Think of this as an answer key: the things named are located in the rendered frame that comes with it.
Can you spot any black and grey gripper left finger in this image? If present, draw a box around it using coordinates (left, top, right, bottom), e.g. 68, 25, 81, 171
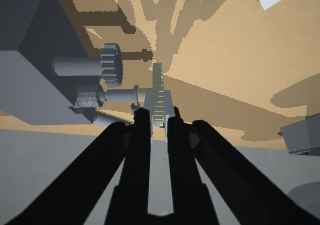
4, 90, 153, 225

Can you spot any grey camshaft with gear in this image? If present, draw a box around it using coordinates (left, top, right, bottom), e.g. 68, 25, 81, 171
98, 63, 164, 126

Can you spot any grey hex bolt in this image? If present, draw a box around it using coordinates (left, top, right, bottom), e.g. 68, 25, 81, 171
131, 103, 139, 114

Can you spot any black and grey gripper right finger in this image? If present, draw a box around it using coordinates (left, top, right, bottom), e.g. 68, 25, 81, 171
164, 90, 320, 225

